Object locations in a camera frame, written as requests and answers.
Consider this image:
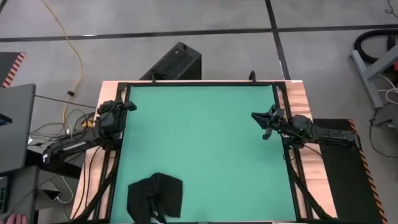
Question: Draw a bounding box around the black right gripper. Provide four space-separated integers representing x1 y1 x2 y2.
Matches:
251 105 292 141

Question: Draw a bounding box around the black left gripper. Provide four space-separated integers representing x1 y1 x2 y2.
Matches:
96 100 137 133

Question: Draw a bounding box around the black towel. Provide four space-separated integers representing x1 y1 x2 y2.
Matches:
126 172 183 224

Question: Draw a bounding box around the green table mat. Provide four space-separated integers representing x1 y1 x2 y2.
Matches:
109 84 298 223

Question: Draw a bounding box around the black computer tower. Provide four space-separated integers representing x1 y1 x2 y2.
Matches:
139 41 202 81

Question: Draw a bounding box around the black floor stand base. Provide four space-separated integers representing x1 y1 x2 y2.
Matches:
26 151 83 180

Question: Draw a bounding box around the black mat with striped edge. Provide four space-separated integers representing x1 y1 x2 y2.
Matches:
312 118 388 224
0 52 26 89

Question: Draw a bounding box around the small dark phone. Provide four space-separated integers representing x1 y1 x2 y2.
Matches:
42 188 62 202

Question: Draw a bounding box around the grey metal stand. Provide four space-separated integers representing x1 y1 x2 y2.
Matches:
349 45 398 128

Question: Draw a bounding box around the dark device with blue screen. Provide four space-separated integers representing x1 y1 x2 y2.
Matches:
0 113 14 127

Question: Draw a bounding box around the person's hand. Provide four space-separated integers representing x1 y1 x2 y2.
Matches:
5 213 28 224

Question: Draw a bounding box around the black cable with plug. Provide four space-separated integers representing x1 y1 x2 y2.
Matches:
34 90 97 110

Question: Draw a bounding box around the yellow floor cable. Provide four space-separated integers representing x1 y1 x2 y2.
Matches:
41 0 84 125

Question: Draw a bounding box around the black metal table frame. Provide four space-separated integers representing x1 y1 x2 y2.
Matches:
72 80 336 224

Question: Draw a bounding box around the black hose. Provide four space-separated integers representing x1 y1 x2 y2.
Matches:
353 29 398 65

